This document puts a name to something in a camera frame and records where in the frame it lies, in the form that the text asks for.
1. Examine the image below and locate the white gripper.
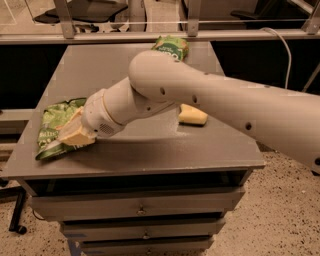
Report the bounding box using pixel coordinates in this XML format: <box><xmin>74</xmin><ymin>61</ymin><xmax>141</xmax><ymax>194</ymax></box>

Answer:
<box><xmin>58</xmin><ymin>89</ymin><xmax>124</xmax><ymax>146</ymax></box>

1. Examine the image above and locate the green jalapeno chip bag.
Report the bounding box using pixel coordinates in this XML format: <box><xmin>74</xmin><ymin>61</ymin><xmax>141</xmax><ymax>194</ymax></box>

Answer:
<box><xmin>35</xmin><ymin>98</ymin><xmax>86</xmax><ymax>160</ymax></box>

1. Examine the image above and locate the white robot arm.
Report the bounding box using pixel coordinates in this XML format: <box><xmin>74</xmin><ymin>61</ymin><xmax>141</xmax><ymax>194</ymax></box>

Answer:
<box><xmin>58</xmin><ymin>50</ymin><xmax>320</xmax><ymax>172</ymax></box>

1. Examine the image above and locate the yellow sponge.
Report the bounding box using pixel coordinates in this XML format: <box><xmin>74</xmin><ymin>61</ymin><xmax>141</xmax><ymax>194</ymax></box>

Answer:
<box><xmin>178</xmin><ymin>104</ymin><xmax>208</xmax><ymax>126</ymax></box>

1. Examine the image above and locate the green dano snack bag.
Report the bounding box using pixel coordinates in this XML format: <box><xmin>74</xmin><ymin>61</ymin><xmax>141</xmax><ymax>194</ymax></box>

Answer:
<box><xmin>152</xmin><ymin>35</ymin><xmax>189</xmax><ymax>61</ymax></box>

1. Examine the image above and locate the top grey drawer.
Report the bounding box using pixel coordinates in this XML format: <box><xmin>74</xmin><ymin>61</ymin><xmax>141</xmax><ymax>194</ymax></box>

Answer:
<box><xmin>30</xmin><ymin>187</ymin><xmax>245</xmax><ymax>221</ymax></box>

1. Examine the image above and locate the grey drawer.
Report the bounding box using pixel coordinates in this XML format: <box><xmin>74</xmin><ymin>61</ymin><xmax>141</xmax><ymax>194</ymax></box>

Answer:
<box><xmin>80</xmin><ymin>236</ymin><xmax>213</xmax><ymax>256</ymax></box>
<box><xmin>30</xmin><ymin>187</ymin><xmax>245</xmax><ymax>221</ymax></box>
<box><xmin>62</xmin><ymin>218</ymin><xmax>225</xmax><ymax>242</ymax></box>

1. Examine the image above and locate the grey drawer cabinet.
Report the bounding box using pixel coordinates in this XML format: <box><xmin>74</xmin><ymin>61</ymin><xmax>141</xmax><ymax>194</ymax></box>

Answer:
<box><xmin>0</xmin><ymin>41</ymin><xmax>266</xmax><ymax>256</ymax></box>

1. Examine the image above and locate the middle grey drawer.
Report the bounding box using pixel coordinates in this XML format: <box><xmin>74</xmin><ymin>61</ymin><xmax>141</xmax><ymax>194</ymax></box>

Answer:
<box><xmin>62</xmin><ymin>218</ymin><xmax>225</xmax><ymax>242</ymax></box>

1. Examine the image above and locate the black chair base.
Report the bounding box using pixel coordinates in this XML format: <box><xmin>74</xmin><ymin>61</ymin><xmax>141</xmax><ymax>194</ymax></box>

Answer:
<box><xmin>0</xmin><ymin>179</ymin><xmax>27</xmax><ymax>235</ymax></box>

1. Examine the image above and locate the black office chair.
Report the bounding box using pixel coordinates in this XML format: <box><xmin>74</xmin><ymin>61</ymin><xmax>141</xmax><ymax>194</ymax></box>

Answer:
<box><xmin>34</xmin><ymin>0</ymin><xmax>128</xmax><ymax>33</ymax></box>

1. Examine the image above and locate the bottom grey drawer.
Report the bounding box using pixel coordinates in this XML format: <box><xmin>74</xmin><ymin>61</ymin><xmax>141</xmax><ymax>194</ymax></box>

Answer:
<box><xmin>80</xmin><ymin>236</ymin><xmax>213</xmax><ymax>256</ymax></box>

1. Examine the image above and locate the white cable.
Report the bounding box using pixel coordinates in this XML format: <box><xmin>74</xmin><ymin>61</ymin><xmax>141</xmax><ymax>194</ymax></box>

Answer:
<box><xmin>261</xmin><ymin>27</ymin><xmax>293</xmax><ymax>90</ymax></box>

